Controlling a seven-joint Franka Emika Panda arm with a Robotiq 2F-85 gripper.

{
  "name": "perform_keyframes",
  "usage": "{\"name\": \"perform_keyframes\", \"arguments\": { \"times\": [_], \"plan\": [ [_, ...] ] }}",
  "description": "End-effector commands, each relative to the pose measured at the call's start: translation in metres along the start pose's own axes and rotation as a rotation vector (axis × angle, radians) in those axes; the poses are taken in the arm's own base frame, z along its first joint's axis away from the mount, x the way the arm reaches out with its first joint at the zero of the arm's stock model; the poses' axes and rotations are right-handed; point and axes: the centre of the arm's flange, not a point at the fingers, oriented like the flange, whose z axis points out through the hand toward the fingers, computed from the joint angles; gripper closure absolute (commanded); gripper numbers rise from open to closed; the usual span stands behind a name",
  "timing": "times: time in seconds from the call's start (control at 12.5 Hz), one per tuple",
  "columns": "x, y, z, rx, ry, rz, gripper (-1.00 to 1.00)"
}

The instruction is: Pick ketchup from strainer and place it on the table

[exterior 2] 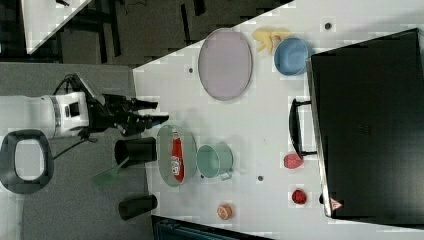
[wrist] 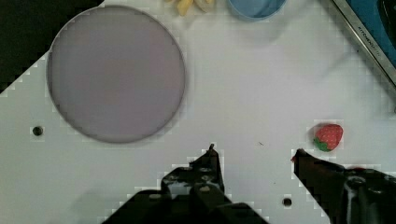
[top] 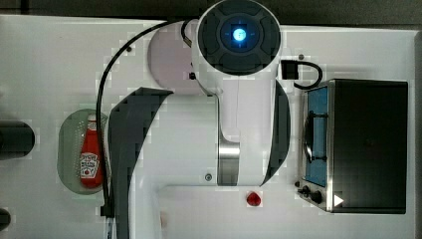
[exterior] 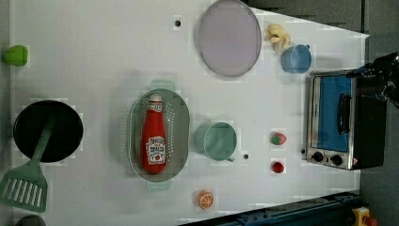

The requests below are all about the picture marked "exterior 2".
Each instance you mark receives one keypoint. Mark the small red toy fruit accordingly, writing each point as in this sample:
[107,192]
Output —
[299,197]

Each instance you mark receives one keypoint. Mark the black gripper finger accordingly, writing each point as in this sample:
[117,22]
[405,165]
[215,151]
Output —
[149,121]
[142,104]

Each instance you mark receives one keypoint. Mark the lilac oval plate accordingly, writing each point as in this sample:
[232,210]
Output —
[225,64]

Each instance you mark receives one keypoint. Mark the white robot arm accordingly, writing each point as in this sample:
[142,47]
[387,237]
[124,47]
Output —
[77,114]

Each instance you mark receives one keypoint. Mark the toy strawberry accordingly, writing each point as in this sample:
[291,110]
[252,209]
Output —
[292,161]

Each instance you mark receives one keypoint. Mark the orange slice toy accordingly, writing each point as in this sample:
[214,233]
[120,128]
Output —
[224,211]

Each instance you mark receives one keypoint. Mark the green metal mug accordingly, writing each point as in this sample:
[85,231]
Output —
[215,160]

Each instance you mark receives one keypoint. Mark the yellow banana bunch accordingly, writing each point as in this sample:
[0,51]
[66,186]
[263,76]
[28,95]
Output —
[265,37]

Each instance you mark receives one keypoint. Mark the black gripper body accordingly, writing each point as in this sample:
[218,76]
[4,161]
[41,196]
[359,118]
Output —
[118,112]

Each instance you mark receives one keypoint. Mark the black toaster oven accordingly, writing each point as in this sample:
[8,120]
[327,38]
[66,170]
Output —
[367,108]

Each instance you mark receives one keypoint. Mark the red ketchup bottle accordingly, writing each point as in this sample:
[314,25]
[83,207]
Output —
[177,161]

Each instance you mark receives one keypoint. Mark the blue bowl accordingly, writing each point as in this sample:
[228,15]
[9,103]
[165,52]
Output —
[290,57]

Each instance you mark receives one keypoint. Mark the green slotted spatula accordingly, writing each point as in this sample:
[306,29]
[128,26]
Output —
[109,176]

